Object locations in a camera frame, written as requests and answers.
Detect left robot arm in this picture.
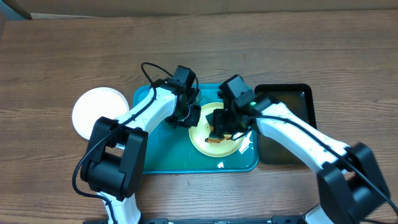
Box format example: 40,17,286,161
72,65,201,223

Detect green rimmed plate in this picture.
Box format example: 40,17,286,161
188,102,243,157

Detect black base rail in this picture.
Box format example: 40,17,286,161
82,214,304,224

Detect black water tray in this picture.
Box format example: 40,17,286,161
254,83,317,166

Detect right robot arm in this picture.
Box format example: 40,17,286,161
208,75,397,224

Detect white plate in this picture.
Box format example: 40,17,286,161
72,87,129,140

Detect green yellow sponge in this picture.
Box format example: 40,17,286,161
205,113,231,143

